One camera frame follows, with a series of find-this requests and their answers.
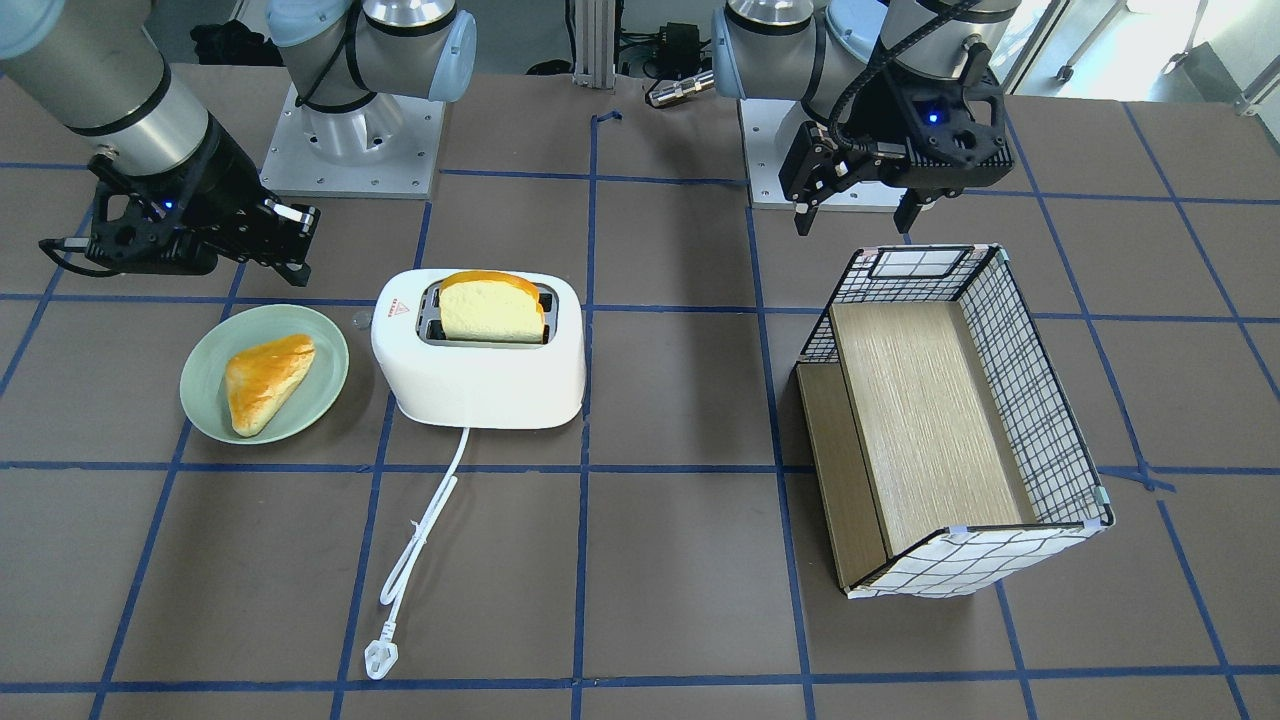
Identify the bread slice in toaster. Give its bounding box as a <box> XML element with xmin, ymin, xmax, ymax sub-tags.
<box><xmin>438</xmin><ymin>270</ymin><xmax>545</xmax><ymax>345</ymax></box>

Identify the aluminium frame post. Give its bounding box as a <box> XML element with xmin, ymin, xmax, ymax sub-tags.
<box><xmin>570</xmin><ymin>0</ymin><xmax>618</xmax><ymax>94</ymax></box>

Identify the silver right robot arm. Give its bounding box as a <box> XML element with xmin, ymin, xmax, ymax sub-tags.
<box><xmin>3</xmin><ymin>1</ymin><xmax>477</xmax><ymax>287</ymax></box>

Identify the white toaster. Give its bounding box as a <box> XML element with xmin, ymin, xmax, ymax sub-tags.
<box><xmin>371</xmin><ymin>269</ymin><xmax>586</xmax><ymax>430</ymax></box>

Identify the wooden board in basket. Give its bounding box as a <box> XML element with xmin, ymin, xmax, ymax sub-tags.
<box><xmin>795</xmin><ymin>302</ymin><xmax>1036</xmax><ymax>600</ymax></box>

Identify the green plate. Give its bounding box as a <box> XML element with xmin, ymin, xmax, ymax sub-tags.
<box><xmin>179</xmin><ymin>305</ymin><xmax>349</xmax><ymax>445</ymax></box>

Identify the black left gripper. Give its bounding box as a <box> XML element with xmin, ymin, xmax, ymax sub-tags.
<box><xmin>778</xmin><ymin>70</ymin><xmax>1015</xmax><ymax>237</ymax></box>

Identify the triangular bread bun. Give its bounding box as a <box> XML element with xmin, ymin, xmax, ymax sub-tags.
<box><xmin>224</xmin><ymin>333</ymin><xmax>316</xmax><ymax>437</ymax></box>

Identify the black power adapter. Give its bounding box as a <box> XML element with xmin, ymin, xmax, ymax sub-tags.
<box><xmin>654</xmin><ymin>22</ymin><xmax>701</xmax><ymax>78</ymax></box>

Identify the wire grid storage basket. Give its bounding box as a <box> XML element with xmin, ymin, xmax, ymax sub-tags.
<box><xmin>794</xmin><ymin>245</ymin><xmax>1115</xmax><ymax>600</ymax></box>

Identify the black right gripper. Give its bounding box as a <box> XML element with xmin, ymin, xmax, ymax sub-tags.
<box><xmin>40</xmin><ymin>126</ymin><xmax>320</xmax><ymax>287</ymax></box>

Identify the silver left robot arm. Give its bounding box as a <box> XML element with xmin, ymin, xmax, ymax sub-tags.
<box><xmin>712</xmin><ymin>1</ymin><xmax>1018</xmax><ymax>236</ymax></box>

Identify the white toaster power cable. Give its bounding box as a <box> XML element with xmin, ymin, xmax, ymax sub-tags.
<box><xmin>364</xmin><ymin>427</ymin><xmax>471</xmax><ymax>682</ymax></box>

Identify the silver metal connector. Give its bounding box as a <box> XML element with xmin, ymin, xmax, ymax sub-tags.
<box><xmin>644</xmin><ymin>70</ymin><xmax>716</xmax><ymax>109</ymax></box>

